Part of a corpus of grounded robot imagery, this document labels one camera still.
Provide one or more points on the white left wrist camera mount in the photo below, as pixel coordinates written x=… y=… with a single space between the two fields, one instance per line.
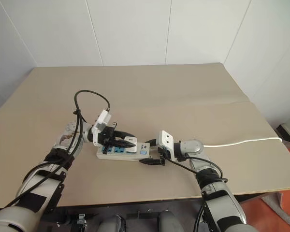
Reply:
x=104 y=119

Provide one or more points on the white power strip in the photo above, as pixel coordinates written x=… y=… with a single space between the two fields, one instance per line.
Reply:
x=125 y=157

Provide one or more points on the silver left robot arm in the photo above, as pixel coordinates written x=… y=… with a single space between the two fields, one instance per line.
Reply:
x=38 y=188

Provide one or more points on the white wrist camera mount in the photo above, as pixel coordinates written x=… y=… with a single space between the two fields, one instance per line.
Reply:
x=165 y=139
x=104 y=119

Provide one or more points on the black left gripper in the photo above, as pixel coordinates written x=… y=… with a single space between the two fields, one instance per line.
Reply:
x=106 y=135

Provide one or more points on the black crossbar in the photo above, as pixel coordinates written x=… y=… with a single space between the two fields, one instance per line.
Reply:
x=142 y=214

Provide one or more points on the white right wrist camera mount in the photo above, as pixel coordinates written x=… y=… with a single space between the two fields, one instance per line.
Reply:
x=165 y=139

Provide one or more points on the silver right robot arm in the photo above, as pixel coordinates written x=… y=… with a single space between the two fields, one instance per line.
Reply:
x=195 y=147

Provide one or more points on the white charger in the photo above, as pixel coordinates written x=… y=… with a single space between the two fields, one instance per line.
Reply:
x=130 y=139

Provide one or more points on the black buckle clip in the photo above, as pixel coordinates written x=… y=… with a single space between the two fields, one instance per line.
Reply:
x=81 y=219

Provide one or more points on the grey rounded housing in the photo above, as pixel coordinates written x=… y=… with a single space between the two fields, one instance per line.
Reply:
x=114 y=223
x=167 y=221

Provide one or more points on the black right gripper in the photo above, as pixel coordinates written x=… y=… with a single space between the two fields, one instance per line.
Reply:
x=163 y=157

